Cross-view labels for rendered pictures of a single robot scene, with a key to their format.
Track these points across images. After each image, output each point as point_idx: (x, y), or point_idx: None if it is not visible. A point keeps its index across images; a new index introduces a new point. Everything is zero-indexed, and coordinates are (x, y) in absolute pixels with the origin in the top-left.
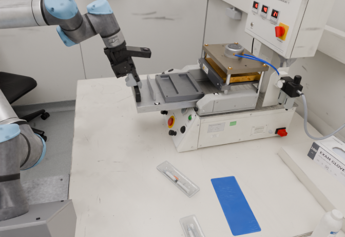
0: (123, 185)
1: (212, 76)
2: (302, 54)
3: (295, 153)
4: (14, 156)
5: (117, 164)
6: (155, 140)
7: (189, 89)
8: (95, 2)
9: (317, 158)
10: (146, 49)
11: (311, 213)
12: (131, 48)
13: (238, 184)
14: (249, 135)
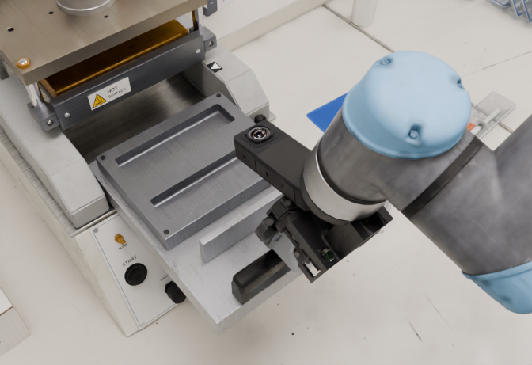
0: (461, 278)
1: (163, 65)
2: None
3: (210, 29)
4: None
5: (421, 324)
6: None
7: (200, 134)
8: (430, 88)
9: None
10: (264, 129)
11: (320, 25)
12: (294, 162)
13: (323, 105)
14: None
